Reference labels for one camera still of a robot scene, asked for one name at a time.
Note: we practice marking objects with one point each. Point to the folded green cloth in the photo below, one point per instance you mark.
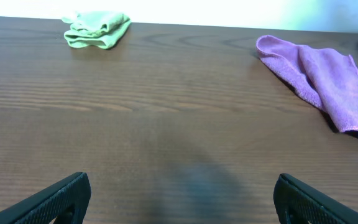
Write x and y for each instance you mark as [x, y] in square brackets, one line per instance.
[102, 29]

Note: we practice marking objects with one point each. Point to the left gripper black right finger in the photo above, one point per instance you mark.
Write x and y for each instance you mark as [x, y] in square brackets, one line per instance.
[298, 203]

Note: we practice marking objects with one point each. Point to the purple microfiber cloth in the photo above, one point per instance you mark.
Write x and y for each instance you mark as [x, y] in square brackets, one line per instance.
[324, 78]

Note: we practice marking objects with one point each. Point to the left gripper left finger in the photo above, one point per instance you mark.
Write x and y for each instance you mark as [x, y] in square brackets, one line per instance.
[66, 201]

